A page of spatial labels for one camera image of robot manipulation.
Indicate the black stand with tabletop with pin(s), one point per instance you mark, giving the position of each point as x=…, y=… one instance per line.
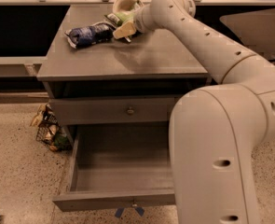
x=255, y=30

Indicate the green jalapeno chip bag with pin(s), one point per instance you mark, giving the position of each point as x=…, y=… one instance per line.
x=117, y=19

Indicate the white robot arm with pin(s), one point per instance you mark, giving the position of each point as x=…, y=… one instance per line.
x=213, y=130

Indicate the blue tape strips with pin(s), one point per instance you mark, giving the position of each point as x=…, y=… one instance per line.
x=135, y=209

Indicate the brass upper drawer knob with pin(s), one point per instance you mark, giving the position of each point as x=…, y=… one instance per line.
x=130, y=111

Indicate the white ceramic bowl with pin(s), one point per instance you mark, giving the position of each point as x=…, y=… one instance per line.
x=126, y=5

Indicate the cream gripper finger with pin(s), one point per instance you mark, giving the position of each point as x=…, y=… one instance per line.
x=125, y=30

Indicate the blue chip bag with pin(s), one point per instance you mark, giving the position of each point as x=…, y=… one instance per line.
x=90, y=35

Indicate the open grey drawer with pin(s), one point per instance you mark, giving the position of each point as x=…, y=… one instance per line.
x=117, y=166

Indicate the closed grey upper drawer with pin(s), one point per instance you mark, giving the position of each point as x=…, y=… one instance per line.
x=101, y=111

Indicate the grey drawer cabinet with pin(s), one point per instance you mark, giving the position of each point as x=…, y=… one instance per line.
x=155, y=64

